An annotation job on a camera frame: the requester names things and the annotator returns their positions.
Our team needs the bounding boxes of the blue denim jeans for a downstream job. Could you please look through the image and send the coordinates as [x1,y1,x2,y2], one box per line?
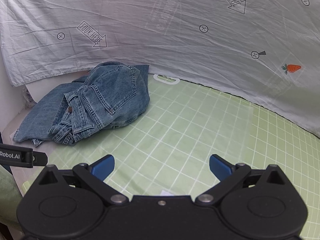
[12,62,150,147]

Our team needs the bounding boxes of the green fabric cushion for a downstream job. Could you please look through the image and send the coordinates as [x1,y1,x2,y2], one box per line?
[0,166,22,231]

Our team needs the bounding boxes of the crumpled clear plastic bag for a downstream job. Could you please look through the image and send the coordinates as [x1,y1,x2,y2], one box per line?
[22,86,37,108]

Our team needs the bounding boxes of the green grid cutting mat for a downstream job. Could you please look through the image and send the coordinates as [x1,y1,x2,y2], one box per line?
[38,76,319,239]

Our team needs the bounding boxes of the white printed bed sheet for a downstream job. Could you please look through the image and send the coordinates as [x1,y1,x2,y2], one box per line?
[1,0,319,135]

